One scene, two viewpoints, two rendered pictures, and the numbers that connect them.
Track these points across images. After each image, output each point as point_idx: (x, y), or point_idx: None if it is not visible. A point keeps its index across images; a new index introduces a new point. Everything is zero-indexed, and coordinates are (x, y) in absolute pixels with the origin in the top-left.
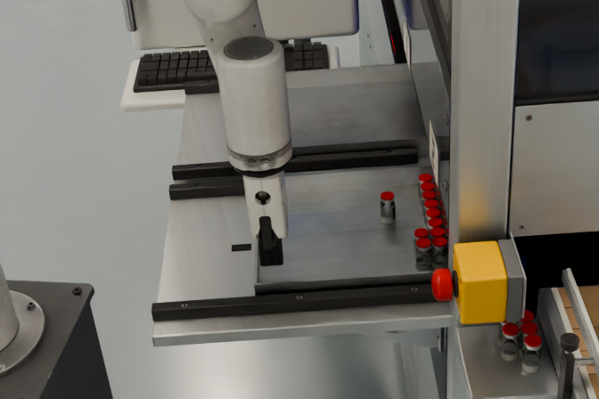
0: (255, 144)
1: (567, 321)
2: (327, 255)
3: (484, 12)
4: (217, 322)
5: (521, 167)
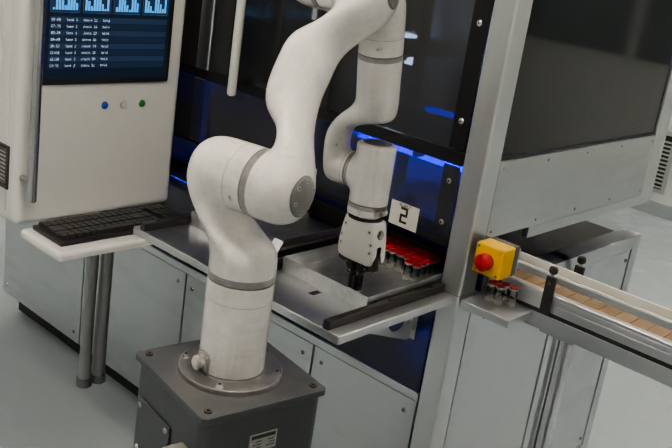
0: (383, 199)
1: (516, 277)
2: (363, 286)
3: (502, 111)
4: (360, 323)
5: (496, 196)
